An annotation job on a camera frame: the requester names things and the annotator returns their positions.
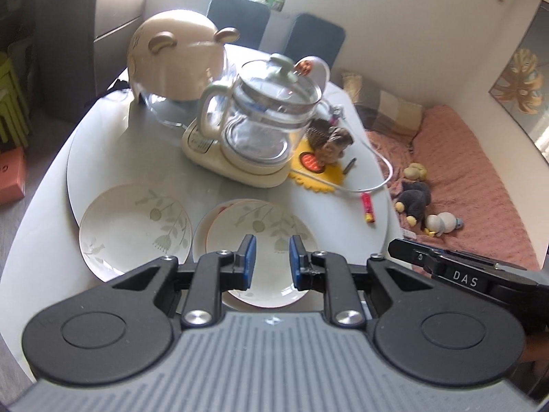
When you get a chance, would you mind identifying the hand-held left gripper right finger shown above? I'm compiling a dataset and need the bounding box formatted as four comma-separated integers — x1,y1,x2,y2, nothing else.
289,235,444,328

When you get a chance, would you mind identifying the dark grey plush toy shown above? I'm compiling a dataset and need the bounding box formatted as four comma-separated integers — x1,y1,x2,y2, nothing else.
394,179,433,228

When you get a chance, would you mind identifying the gold leaf wall poster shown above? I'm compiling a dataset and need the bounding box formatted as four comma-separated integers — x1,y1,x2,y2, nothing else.
489,0,549,160

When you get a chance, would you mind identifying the cream bear ear helmet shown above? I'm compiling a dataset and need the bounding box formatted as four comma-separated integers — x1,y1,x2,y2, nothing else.
127,10,241,128

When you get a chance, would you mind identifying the round grey turntable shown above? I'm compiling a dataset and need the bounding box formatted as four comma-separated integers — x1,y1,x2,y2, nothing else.
66,43,392,285

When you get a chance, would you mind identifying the hedgehog figurine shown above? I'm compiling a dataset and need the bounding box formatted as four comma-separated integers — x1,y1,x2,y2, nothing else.
306,118,355,165

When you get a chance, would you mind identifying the yellow plush toy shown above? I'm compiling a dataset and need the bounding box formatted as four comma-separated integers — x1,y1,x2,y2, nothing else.
403,162,429,183

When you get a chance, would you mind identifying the grey refrigerator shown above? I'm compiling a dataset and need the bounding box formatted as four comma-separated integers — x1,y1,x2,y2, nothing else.
32,0,166,110

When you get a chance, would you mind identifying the orange box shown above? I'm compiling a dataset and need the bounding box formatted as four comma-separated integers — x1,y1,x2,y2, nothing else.
0,146,27,209

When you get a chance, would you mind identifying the red lighter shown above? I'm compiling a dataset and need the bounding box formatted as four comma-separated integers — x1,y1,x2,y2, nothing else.
361,192,377,225

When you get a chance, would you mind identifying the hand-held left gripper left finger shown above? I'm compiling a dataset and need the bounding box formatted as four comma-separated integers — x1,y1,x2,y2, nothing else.
103,234,258,329

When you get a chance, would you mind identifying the white and blue plush toy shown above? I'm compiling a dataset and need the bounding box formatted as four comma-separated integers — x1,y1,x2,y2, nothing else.
424,212,466,238

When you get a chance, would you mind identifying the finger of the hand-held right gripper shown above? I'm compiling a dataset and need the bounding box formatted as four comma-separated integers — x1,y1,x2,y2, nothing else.
388,238,447,276

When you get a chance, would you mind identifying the plaid pillow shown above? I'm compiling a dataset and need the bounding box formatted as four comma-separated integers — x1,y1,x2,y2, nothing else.
341,71,426,147

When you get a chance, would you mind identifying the leaf pattern plate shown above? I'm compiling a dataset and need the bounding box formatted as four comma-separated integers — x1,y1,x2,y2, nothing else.
206,199,319,308
79,182,194,284

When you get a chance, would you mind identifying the glass kettle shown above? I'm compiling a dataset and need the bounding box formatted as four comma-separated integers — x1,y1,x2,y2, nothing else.
199,53,332,169

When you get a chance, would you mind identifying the pink blanket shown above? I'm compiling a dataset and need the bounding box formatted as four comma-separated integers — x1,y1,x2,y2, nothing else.
364,104,542,272

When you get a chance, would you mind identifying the yellow flower coaster mat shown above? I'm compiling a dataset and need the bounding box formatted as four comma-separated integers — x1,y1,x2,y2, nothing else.
287,131,351,194

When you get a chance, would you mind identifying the stack of green stools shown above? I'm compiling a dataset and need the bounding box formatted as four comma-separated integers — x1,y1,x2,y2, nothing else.
0,50,34,147

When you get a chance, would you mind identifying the white egg-shaped device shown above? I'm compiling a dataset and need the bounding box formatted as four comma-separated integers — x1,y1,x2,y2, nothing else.
294,56,332,92

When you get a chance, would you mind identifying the dark blue chair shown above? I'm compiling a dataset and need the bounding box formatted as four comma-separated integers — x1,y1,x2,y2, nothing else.
284,13,347,83
207,0,271,52

